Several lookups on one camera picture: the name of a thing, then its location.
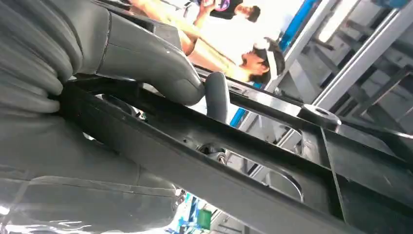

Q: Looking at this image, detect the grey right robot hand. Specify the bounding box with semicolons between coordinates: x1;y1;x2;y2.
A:
0;0;230;234

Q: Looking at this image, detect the green box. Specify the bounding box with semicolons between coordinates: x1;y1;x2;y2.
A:
197;209;213;231

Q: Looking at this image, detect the person with white cap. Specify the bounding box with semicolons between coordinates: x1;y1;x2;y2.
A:
129;0;286;85

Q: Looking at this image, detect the person in dark shirt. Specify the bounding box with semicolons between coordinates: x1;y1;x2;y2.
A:
193;0;262;30

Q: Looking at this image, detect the blue metal frame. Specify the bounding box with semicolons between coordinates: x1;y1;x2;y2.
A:
229;0;320;128

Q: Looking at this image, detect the silver aluminium frame post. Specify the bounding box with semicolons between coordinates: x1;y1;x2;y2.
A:
246;8;407;178
263;0;339;93

